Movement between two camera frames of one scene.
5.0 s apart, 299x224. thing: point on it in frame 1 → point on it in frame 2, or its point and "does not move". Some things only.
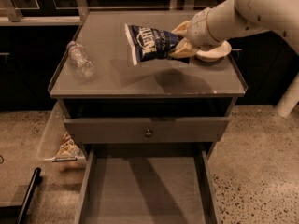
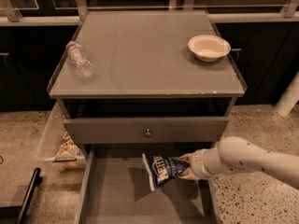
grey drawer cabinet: (161, 110) does not move
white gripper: (199, 29) → (197, 163)
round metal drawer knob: (149, 133) does not move
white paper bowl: (215, 55) does not move
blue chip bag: (148, 44) → (161, 169)
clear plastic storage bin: (59, 147) does not move
